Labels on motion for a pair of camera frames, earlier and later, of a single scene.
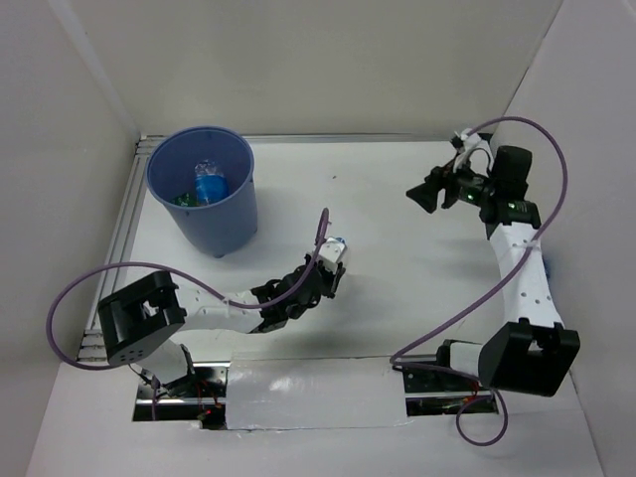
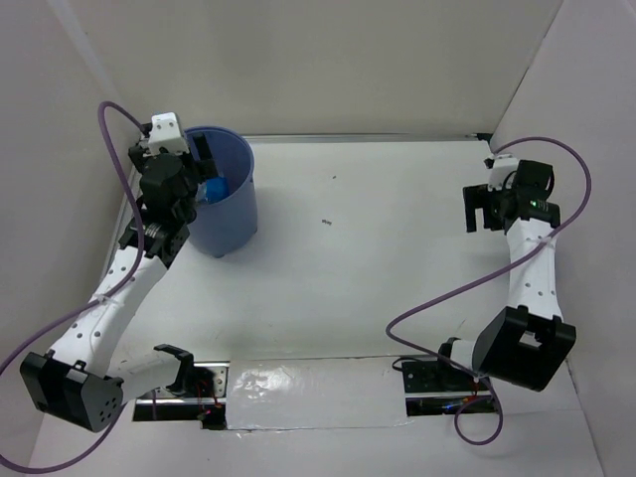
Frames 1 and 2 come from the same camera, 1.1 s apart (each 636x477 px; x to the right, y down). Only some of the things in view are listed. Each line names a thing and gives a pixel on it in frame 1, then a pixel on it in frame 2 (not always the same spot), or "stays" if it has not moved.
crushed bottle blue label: x=211 y=185 stays
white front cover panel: x=322 y=393 stays
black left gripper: x=329 y=291 to x=205 y=156
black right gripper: x=440 y=178 to x=478 y=197
